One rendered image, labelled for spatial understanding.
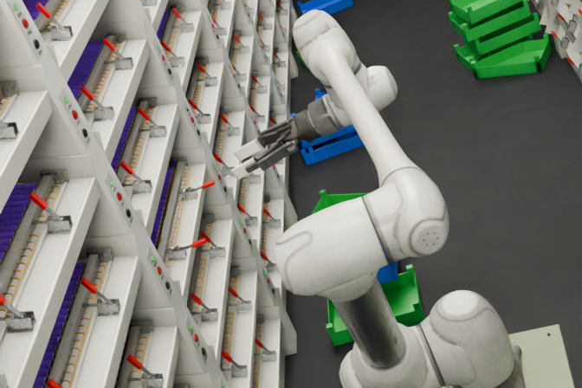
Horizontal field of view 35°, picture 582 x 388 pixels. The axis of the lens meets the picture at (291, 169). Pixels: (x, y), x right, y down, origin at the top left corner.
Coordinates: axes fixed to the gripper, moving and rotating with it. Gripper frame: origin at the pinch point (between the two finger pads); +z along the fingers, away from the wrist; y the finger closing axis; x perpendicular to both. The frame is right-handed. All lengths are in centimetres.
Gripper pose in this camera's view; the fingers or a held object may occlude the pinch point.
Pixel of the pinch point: (243, 160)
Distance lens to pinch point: 224.8
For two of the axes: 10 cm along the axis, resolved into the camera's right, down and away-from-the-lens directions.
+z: -8.5, 4.5, 2.8
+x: -5.3, -7.3, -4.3
